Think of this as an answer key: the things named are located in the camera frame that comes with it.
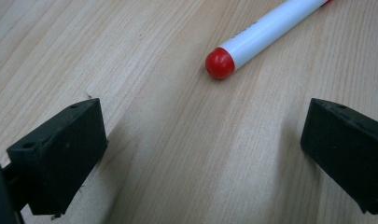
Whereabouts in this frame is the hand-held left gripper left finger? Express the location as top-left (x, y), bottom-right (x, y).
top-left (6, 97), bottom-right (109, 217)

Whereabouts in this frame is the red marker pen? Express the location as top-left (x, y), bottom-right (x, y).
top-left (204, 0), bottom-right (334, 80)

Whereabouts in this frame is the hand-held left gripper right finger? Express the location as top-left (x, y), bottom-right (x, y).
top-left (300, 97), bottom-right (378, 215)

